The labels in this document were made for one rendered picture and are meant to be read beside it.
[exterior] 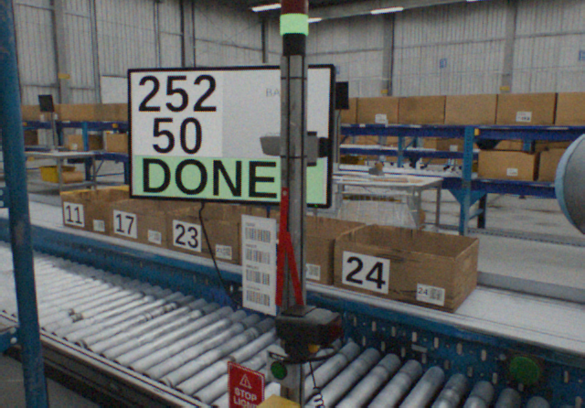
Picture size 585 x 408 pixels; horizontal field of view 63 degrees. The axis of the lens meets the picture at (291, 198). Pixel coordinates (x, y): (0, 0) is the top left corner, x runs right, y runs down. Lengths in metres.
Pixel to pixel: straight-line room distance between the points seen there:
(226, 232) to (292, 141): 1.01
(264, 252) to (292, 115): 0.28
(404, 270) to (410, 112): 4.85
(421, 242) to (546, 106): 4.28
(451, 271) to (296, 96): 0.77
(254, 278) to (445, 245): 0.91
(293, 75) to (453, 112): 5.24
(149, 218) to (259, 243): 1.24
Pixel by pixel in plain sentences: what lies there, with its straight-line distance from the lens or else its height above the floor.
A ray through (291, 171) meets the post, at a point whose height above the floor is 1.34.
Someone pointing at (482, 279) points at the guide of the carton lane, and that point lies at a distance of 1.77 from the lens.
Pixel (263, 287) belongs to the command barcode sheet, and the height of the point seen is 1.10.
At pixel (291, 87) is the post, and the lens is 0.89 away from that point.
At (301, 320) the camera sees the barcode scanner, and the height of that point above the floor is 1.08.
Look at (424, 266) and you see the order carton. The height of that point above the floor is 1.01.
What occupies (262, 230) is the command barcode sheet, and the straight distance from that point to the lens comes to 0.95.
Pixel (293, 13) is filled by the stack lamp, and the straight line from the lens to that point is 0.91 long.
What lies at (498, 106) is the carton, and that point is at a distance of 5.98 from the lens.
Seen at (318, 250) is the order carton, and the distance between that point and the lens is 1.61.
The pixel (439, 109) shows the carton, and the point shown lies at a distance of 6.14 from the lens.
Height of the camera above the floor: 1.44
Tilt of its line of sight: 9 degrees down
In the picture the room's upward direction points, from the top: straight up
